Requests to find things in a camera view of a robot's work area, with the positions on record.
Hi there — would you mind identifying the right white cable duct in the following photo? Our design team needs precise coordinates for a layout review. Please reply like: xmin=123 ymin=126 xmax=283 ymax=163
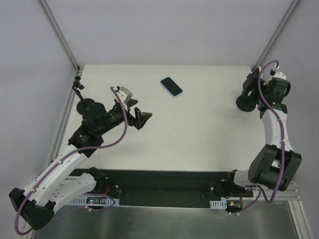
xmin=209 ymin=200 xmax=227 ymax=210

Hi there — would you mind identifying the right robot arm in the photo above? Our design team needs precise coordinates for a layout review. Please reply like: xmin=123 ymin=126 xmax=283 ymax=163
xmin=236 ymin=73 xmax=302 ymax=191

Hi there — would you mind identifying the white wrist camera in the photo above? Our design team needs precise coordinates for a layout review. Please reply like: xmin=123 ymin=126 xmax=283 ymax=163
xmin=111 ymin=86 xmax=133 ymax=105
xmin=270 ymin=66 xmax=287 ymax=81

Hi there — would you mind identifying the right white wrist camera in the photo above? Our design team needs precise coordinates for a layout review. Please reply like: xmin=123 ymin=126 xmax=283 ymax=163
xmin=270 ymin=66 xmax=287 ymax=81

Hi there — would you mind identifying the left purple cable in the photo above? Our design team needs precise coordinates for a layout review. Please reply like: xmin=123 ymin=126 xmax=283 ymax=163
xmin=14 ymin=86 xmax=129 ymax=236

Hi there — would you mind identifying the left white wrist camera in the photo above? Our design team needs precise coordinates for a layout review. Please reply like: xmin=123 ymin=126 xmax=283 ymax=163
xmin=111 ymin=86 xmax=133 ymax=105

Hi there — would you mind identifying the blue case phone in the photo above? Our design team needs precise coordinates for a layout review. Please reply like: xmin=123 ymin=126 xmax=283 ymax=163
xmin=160 ymin=77 xmax=183 ymax=98

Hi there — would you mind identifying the black phone stand two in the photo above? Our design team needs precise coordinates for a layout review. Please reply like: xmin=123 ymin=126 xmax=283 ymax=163
xmin=236 ymin=96 xmax=256 ymax=112

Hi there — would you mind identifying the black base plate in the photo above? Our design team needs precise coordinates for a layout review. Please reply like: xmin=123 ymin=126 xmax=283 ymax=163
xmin=101 ymin=169 xmax=253 ymax=208

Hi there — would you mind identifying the left white cable duct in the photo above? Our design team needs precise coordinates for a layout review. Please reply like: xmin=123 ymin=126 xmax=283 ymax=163
xmin=67 ymin=195 xmax=120 ymax=207

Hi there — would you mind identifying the right aluminium frame post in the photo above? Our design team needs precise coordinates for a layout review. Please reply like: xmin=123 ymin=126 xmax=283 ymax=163
xmin=251 ymin=0 xmax=303 ymax=70

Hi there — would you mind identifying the left aluminium frame post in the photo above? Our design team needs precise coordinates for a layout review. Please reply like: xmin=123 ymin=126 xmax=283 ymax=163
xmin=37 ymin=0 xmax=80 ymax=73

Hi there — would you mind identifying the pink case phone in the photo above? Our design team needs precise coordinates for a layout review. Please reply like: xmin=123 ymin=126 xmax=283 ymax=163
xmin=242 ymin=66 xmax=262 ymax=96

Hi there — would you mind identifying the aluminium frame post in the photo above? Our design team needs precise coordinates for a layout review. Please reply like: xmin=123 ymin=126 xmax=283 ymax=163
xmin=251 ymin=0 xmax=303 ymax=70
xmin=37 ymin=0 xmax=80 ymax=73

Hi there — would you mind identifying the white cable duct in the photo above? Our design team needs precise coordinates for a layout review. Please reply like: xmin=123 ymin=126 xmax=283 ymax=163
xmin=209 ymin=200 xmax=227 ymax=210
xmin=67 ymin=195 xmax=120 ymax=207

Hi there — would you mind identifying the black phone stand one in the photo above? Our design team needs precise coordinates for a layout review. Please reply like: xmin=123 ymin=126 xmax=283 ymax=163
xmin=72 ymin=76 xmax=95 ymax=115

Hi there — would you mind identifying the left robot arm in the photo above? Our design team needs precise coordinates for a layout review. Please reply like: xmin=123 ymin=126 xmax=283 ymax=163
xmin=9 ymin=97 xmax=153 ymax=236

